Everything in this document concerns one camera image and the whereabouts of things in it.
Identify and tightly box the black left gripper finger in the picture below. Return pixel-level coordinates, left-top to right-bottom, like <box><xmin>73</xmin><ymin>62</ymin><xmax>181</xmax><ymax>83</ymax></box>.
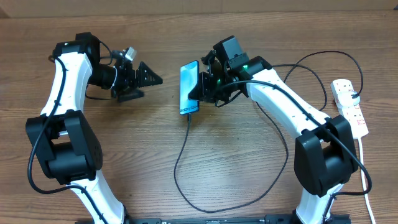
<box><xmin>136</xmin><ymin>62</ymin><xmax>163</xmax><ymax>88</ymax></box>
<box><xmin>118</xmin><ymin>89</ymin><xmax>144</xmax><ymax>103</ymax></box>

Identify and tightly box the blue Galaxy smartphone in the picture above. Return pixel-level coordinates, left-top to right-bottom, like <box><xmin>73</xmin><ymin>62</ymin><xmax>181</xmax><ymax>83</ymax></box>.
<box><xmin>179</xmin><ymin>60</ymin><xmax>199</xmax><ymax>115</ymax></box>

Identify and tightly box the black USB charging cable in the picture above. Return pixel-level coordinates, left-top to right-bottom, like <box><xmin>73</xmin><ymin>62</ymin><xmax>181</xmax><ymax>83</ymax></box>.
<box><xmin>173</xmin><ymin>50</ymin><xmax>364</xmax><ymax>214</ymax></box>

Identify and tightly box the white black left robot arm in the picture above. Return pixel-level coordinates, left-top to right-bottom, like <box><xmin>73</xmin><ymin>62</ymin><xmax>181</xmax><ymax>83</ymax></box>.
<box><xmin>25</xmin><ymin>32</ymin><xmax>163</xmax><ymax>223</ymax></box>

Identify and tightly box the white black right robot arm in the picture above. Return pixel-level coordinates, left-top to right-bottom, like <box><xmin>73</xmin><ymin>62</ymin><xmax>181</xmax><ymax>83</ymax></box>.
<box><xmin>180</xmin><ymin>36</ymin><xmax>359</xmax><ymax>223</ymax></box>

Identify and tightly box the white charger plug adapter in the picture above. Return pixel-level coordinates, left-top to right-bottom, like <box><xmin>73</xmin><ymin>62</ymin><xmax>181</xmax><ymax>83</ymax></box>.
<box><xmin>335</xmin><ymin>91</ymin><xmax>360</xmax><ymax>109</ymax></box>

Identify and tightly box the white power strip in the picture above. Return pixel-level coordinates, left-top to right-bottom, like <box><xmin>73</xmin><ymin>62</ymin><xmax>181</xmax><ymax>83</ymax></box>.
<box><xmin>330</xmin><ymin>79</ymin><xmax>369</xmax><ymax>139</ymax></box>

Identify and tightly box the white power strip cord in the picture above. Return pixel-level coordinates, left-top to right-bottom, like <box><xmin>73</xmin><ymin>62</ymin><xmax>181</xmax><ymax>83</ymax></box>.
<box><xmin>357</xmin><ymin>138</ymin><xmax>376</xmax><ymax>224</ymax></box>

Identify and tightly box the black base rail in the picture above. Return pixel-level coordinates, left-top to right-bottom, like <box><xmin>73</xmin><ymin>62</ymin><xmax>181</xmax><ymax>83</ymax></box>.
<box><xmin>74</xmin><ymin>213</ymin><xmax>352</xmax><ymax>224</ymax></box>

